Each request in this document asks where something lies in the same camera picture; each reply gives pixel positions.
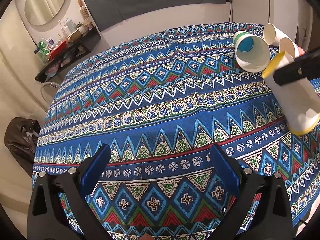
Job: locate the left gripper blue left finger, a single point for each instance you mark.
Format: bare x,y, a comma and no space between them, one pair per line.
81,183

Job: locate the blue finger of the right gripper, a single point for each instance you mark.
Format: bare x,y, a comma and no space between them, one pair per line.
305,66

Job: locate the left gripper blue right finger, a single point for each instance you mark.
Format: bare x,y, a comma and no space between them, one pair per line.
241,185

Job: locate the white cup yellow rim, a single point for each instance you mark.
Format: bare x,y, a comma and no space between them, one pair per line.
298,100

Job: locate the white cup orange band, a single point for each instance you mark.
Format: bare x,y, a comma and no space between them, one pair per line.
287,45

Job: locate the white cup pink hearts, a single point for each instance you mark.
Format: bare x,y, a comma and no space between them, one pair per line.
272,35

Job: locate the white cup green band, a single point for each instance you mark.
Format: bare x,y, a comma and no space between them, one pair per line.
252,53

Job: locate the brown leather bag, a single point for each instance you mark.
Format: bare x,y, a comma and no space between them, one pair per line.
21,139

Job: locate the clear acrylic chair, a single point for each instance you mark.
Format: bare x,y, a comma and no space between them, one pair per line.
48,90

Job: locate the blue patterned tablecloth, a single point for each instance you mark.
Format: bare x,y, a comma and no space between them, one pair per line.
160,102

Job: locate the green bottle on shelf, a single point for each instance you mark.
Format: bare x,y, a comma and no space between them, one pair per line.
41,51

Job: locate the small potted plant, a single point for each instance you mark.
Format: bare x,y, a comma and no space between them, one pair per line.
81,28

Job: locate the black wall shelf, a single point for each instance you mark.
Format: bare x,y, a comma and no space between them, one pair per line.
70,55

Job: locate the oval wall mirror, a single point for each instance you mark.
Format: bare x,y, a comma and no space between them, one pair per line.
40,12

